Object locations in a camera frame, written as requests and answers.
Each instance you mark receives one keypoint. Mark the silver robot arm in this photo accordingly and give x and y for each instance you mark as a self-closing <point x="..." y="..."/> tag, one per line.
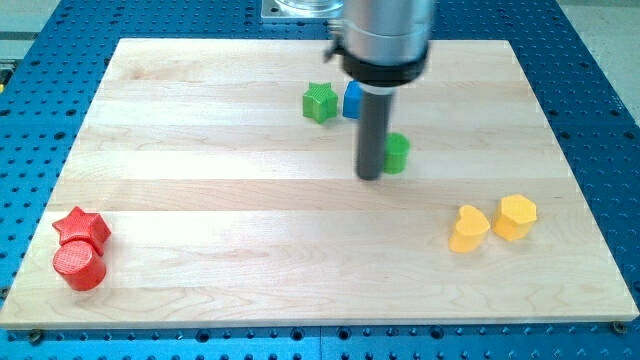
<point x="383" y="44"/>

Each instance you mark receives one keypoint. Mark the yellow hexagon block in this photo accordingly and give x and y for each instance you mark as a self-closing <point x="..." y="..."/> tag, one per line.
<point x="514" y="217"/>

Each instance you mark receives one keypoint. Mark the green star block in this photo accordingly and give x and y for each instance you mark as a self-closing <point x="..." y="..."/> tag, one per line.
<point x="319" y="102"/>

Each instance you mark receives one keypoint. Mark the green cylinder block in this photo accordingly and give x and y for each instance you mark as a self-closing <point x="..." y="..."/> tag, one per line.
<point x="396" y="151"/>

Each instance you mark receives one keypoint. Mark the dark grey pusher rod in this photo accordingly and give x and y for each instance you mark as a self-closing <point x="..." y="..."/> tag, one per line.
<point x="375" y="111"/>

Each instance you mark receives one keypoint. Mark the blue cube block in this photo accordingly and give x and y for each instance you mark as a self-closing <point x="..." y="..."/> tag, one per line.
<point x="351" y="100"/>

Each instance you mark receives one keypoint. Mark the light wooden board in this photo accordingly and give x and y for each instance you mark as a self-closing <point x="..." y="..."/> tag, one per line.
<point x="228" y="208"/>

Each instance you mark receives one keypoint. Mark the yellow heart block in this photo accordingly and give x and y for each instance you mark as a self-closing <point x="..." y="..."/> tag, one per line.
<point x="469" y="230"/>

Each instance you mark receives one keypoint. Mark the red star block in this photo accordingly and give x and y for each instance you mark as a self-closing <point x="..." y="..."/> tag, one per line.
<point x="85" y="227"/>

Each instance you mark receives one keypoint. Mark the red cylinder block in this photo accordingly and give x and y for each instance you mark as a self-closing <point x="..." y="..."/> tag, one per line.
<point x="79" y="265"/>

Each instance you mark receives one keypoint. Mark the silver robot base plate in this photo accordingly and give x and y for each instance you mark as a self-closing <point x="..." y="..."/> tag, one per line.
<point x="290" y="9"/>

